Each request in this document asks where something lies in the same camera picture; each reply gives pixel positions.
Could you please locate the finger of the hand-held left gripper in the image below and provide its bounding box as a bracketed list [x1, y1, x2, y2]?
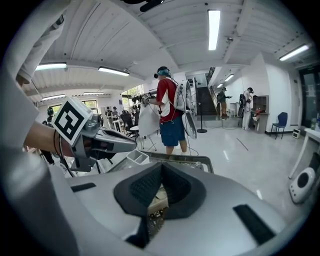
[100, 127, 137, 144]
[93, 136, 138, 154]

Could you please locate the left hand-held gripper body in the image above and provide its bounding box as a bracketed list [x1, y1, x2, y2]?
[51, 97, 111, 173]

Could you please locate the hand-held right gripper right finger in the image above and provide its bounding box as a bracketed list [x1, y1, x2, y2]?
[147, 162, 288, 256]

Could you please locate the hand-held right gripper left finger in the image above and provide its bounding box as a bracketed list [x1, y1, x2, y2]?
[65, 161, 163, 256]

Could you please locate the beige cloth item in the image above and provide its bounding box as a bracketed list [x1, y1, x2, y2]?
[147, 186, 170, 210]

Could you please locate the person's left forearm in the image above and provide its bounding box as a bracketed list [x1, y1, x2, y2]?
[23, 121, 76, 158]

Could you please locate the black office chair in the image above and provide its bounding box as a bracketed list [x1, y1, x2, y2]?
[119, 110, 138, 138]

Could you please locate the white organizer tray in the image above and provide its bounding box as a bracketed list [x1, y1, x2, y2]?
[126, 149, 151, 166]

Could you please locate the black wrist band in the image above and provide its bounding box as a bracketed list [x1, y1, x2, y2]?
[52, 128, 66, 161]

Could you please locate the large white sheet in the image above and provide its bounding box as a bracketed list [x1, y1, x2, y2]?
[138, 101, 161, 138]

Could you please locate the row of black headsets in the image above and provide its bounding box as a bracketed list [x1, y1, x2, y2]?
[131, 94, 146, 113]

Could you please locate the person's white shirt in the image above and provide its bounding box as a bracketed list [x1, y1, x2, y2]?
[0, 0, 82, 256]

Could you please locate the black floor stand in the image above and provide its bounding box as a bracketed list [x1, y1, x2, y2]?
[196, 101, 208, 134]

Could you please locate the white backpack rig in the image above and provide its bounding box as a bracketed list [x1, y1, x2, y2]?
[174, 79, 198, 140]

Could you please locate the white pod with black opening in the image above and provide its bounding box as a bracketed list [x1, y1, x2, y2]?
[289, 166, 317, 205]

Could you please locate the black staircase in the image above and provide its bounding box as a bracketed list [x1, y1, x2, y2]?
[194, 66, 219, 116]

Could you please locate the blue chair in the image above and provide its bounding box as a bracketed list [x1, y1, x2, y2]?
[269, 111, 289, 140]

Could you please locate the wooden cabinet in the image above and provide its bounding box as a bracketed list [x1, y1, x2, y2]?
[251, 94, 270, 134]

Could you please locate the white desk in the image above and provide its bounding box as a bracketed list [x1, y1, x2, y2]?
[288, 128, 320, 180]

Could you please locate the dark glass door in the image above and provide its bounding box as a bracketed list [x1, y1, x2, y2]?
[298, 66, 320, 128]

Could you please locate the white table with wire legs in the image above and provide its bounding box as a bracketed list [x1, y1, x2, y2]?
[129, 124, 158, 152]

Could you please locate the black head-worn camera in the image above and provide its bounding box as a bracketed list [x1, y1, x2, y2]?
[119, 0, 166, 13]

